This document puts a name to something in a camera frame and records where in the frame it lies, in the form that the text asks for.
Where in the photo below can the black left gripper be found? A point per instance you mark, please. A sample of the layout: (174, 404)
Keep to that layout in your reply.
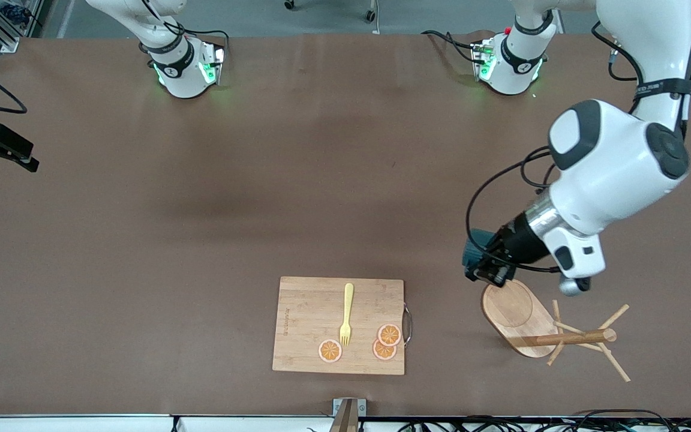
(518, 242)

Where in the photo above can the teal mug yellow inside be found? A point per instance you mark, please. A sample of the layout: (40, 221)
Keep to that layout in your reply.
(474, 252)

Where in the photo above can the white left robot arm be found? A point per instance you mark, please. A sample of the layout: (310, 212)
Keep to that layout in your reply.
(615, 162)

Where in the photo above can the wooden mug tree rack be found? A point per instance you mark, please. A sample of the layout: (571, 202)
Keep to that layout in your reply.
(519, 315)

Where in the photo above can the orange slice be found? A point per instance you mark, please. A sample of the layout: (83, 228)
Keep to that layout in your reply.
(381, 353)
(389, 334)
(330, 351)

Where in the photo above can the yellow plastic fork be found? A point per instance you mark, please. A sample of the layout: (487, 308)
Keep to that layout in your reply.
(347, 306)

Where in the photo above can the bamboo cutting board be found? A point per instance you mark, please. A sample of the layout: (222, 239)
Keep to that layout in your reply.
(309, 324)

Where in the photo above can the aluminium frame with bracket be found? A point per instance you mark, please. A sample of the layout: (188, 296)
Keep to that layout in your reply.
(3, 39)

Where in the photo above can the aluminium camera mount post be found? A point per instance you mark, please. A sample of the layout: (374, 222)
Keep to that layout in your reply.
(345, 414)

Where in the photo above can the white table edge rail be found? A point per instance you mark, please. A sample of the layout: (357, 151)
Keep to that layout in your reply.
(81, 423)

